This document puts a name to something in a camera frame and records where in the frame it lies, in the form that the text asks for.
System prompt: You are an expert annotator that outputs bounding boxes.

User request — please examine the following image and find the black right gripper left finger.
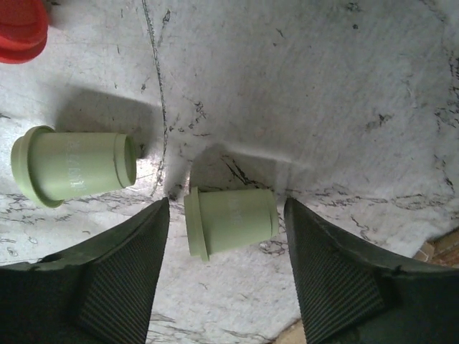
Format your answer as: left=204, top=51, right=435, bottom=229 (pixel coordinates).
left=1, top=199, right=169, bottom=343

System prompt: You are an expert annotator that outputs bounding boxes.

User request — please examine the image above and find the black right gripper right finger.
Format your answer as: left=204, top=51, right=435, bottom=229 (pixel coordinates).
left=284, top=198, right=458, bottom=343

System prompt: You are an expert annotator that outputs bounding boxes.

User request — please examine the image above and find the green coffee capsule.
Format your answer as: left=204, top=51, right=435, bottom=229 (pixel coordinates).
left=11, top=125, right=136, bottom=208
left=184, top=187, right=279, bottom=262

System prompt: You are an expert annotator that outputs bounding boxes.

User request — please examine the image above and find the red coffee capsule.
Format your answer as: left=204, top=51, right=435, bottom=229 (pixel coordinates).
left=1, top=0, right=49, bottom=64

